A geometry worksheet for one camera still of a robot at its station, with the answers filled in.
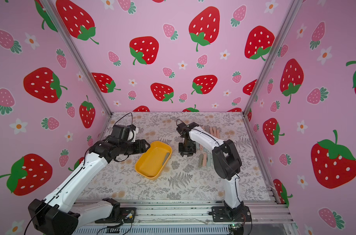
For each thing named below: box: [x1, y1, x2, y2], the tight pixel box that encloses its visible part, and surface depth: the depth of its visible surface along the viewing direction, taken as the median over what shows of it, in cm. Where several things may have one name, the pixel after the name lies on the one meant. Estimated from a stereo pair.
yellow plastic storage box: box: [134, 141, 173, 181], surface depth 94 cm
